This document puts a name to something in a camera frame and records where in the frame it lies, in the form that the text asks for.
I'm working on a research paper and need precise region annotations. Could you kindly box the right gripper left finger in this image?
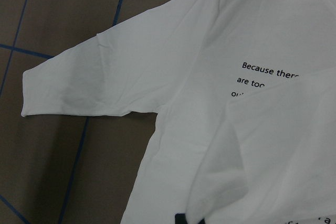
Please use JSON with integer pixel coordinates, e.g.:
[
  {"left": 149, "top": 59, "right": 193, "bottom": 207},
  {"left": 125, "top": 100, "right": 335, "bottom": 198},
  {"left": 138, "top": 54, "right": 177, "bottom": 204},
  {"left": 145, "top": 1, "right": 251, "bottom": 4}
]
[{"left": 175, "top": 206, "right": 187, "bottom": 224}]

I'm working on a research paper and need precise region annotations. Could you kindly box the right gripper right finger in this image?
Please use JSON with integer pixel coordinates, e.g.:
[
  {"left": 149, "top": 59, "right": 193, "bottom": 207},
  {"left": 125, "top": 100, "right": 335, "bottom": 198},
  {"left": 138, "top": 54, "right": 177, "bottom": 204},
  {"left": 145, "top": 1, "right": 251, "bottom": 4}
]
[{"left": 195, "top": 213, "right": 205, "bottom": 224}]

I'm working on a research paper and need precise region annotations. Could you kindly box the white long-sleeve printed shirt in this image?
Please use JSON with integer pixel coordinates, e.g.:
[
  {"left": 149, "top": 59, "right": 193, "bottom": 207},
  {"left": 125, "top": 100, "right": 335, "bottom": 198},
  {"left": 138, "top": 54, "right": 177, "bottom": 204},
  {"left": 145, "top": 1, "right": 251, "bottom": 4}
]
[{"left": 21, "top": 0, "right": 335, "bottom": 223}]

